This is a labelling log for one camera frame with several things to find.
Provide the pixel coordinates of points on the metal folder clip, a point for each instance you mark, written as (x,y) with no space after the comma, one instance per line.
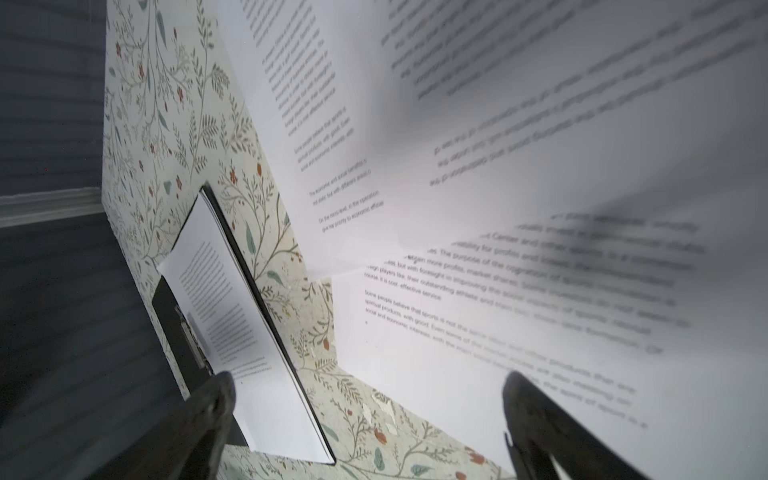
(194,346)

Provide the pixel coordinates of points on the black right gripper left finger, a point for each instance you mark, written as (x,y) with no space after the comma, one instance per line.
(188,444)

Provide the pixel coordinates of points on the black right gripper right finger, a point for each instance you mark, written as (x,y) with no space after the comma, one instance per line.
(543,436)

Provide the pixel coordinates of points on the printed paper sheet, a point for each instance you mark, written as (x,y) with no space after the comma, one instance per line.
(392,127)
(240,336)
(648,327)

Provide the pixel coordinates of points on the black file folder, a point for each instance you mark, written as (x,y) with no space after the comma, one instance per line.
(180,336)

